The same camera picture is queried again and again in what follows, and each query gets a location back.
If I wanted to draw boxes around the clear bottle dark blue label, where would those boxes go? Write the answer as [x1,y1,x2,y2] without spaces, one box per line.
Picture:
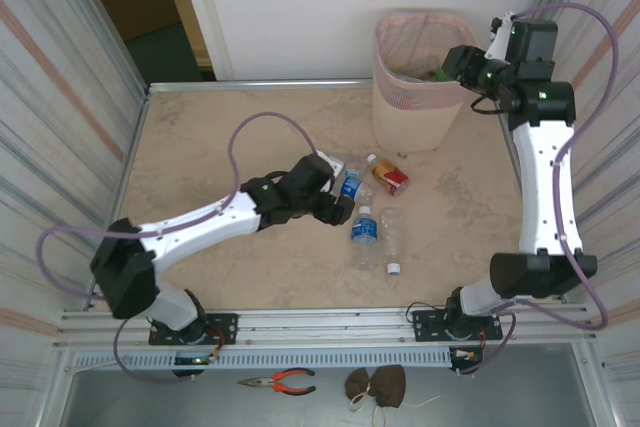
[349,204,380,271]
[338,174,377,204]

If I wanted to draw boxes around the clear bottle blue red label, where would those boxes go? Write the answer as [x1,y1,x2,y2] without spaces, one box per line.
[329,151,370,182]

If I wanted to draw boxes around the clear unlabelled bottle white cap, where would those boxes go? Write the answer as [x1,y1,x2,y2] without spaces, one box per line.
[379,206,405,277]

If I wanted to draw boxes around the orange red label bottle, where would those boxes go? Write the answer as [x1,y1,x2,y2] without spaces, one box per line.
[366,153,410,197]

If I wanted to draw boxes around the purple plastic bin liner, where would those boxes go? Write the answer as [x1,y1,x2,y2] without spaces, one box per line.
[373,7,480,113]

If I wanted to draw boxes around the beige plastic waste bin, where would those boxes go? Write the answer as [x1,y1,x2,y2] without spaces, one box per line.
[372,7,480,153]

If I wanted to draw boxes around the brown cloth pouch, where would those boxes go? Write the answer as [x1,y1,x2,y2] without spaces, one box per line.
[369,364,407,408]
[344,367,375,401]

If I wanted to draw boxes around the black controller board green light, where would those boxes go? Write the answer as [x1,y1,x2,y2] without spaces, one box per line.
[172,354,221,367]

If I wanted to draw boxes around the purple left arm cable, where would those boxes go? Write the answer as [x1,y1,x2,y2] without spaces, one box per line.
[37,111,329,384]

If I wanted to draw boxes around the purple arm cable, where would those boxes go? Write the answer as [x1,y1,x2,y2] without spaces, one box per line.
[457,2,621,377]
[37,111,329,384]

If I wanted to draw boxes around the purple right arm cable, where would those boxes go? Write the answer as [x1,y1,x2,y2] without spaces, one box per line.
[457,2,621,377]

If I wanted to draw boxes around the wide aluminium mounting rail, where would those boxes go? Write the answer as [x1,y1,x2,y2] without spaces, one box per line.
[58,304,599,348]

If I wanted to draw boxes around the aluminium table edge rail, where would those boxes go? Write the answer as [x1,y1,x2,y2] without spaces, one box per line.
[146,78,376,96]

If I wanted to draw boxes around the translucent striped enclosure panel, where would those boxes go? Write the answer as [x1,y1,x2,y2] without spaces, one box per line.
[0,0,150,427]
[499,0,640,427]

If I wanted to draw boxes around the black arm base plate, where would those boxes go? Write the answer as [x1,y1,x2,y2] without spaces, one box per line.
[411,307,503,343]
[149,313,239,347]

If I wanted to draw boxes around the slotted grey cable duct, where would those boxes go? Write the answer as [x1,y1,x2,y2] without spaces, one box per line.
[74,349,454,371]

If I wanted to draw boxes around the orange handled pliers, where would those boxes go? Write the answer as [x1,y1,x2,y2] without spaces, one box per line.
[237,368,317,396]

